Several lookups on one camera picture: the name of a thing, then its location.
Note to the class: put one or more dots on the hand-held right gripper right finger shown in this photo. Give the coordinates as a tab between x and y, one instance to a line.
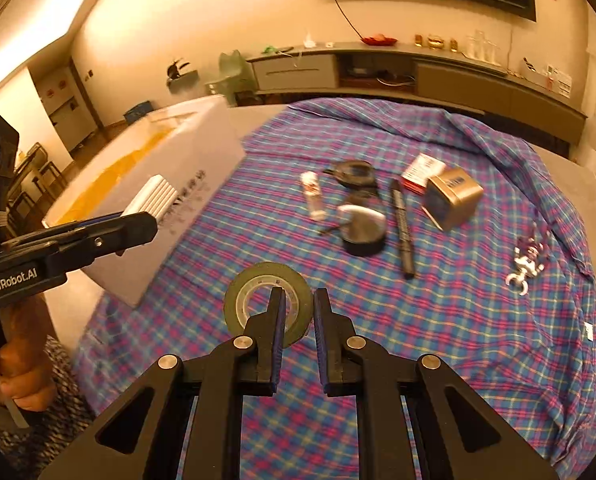
320	330

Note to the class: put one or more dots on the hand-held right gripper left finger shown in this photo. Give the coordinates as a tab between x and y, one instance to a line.
278	330

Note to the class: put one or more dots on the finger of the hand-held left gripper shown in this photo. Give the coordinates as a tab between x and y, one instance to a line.
93	221
128	232

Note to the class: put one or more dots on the white ribbed block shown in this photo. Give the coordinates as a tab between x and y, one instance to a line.
153	195

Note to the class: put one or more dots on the dark green tape roll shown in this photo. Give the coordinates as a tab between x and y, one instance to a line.
235	287

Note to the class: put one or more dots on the white cardboard box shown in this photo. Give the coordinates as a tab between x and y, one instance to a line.
198	160

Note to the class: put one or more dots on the red and white small box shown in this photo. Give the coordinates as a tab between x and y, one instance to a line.
420	170

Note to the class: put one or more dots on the purple and silver toy figure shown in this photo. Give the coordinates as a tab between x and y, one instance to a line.
525	260

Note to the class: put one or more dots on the person's left forearm grey sleeve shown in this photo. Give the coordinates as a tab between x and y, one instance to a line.
53	435

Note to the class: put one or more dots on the person's left hand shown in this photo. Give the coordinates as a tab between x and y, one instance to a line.
23	360

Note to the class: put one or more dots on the wooden chairs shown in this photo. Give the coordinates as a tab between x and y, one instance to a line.
43	170

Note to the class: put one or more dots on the black and silver round case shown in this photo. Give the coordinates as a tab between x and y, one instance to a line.
363	235

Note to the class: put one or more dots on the blue crate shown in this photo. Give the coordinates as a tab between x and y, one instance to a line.
138	112

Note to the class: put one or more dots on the black marker pen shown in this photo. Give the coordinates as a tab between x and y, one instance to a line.
402	230

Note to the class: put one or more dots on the small white bottle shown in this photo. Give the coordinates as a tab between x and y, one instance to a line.
314	195

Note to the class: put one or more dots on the blue pink plaid cloth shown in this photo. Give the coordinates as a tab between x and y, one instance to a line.
478	335

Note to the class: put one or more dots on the grey bin with black item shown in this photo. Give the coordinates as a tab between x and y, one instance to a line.
183	80

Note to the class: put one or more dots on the gold square tin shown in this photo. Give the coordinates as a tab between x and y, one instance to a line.
448	205

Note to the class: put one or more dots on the pale green chair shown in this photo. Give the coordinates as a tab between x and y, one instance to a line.
233	67

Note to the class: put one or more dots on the green item on cabinet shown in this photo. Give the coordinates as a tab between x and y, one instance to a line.
275	50

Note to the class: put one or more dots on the small white figurine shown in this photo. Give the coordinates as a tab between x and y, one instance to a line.
310	41

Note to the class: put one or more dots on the red tray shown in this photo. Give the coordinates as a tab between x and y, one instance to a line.
378	40

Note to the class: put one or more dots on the burger shaped ornament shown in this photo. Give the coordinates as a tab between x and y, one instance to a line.
434	42

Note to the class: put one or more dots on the clear drinking glasses set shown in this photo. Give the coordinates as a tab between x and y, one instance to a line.
483	50

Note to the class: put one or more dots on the white printed boxes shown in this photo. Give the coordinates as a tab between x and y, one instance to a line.
553	80

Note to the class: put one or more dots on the long grey wall cabinet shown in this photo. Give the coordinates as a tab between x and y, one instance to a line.
458	80

